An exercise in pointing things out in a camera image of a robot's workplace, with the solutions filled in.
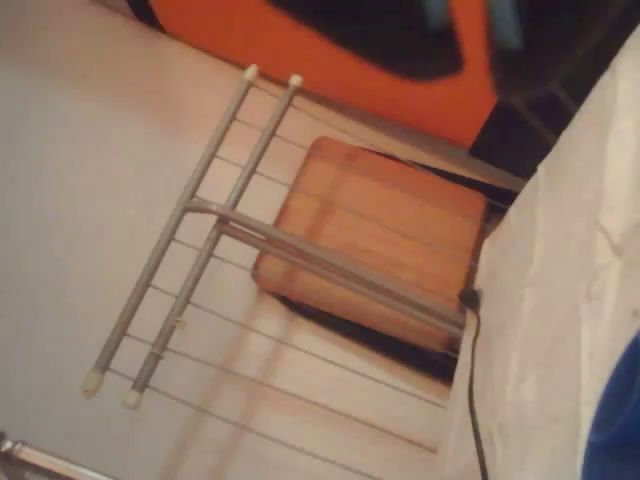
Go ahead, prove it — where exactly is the chrome metal tube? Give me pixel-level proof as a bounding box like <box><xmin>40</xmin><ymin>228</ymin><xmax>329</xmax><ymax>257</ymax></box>
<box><xmin>0</xmin><ymin>431</ymin><xmax>99</xmax><ymax>480</ymax></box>

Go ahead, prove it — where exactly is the white wrinkled tablecloth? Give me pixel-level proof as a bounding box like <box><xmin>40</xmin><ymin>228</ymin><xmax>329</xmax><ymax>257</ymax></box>
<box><xmin>439</xmin><ymin>24</ymin><xmax>640</xmax><ymax>480</ymax></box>

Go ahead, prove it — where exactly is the orange and black bag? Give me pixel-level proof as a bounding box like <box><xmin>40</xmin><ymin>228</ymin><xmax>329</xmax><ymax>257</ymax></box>
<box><xmin>124</xmin><ymin>0</ymin><xmax>499</xmax><ymax>149</ymax></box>

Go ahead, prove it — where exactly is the black power cable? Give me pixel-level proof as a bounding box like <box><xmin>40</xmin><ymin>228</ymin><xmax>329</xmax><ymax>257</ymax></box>
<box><xmin>458</xmin><ymin>286</ymin><xmax>492</xmax><ymax>480</ymax></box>

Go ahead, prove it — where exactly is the blue plastic bowl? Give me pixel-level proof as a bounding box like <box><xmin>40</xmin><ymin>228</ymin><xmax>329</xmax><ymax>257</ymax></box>
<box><xmin>583</xmin><ymin>324</ymin><xmax>640</xmax><ymax>480</ymax></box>

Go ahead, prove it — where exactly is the wooden stool seat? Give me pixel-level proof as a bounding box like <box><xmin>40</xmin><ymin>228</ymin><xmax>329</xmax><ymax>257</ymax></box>
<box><xmin>252</xmin><ymin>135</ymin><xmax>489</xmax><ymax>352</ymax></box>

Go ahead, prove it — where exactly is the grey metal drying rack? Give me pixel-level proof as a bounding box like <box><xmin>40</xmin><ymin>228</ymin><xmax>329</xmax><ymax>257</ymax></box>
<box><xmin>79</xmin><ymin>63</ymin><xmax>524</xmax><ymax>480</ymax></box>

